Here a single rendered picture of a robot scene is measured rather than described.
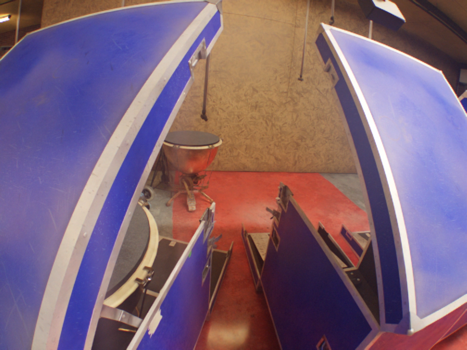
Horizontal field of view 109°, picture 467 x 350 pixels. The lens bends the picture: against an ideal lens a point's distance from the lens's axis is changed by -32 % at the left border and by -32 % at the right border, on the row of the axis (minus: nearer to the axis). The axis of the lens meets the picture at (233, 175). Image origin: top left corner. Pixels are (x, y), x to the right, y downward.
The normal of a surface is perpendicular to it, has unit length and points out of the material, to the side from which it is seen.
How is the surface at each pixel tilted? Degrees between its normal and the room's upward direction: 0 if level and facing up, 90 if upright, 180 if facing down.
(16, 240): 38
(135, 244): 0
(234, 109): 90
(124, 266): 0
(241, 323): 0
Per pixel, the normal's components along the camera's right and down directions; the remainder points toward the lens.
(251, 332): 0.09, -0.92
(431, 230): 0.15, -0.43
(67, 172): -0.05, -0.51
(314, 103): 0.18, 0.40
